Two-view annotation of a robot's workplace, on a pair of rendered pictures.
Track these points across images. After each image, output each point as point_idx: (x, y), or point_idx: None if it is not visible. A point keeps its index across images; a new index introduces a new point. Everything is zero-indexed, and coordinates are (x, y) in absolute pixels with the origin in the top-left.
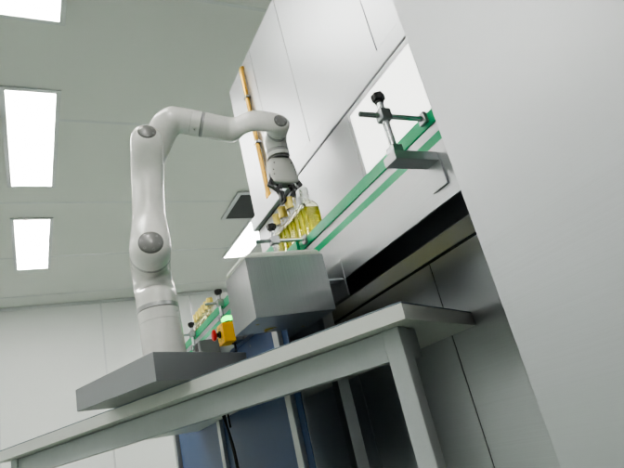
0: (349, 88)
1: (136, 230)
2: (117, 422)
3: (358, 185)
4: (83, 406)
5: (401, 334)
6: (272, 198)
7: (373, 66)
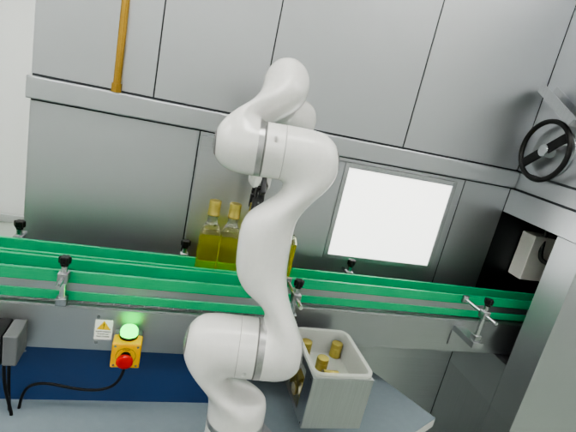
0: (363, 144)
1: (297, 340)
2: None
3: (387, 290)
4: None
5: None
6: (133, 105)
7: (399, 159)
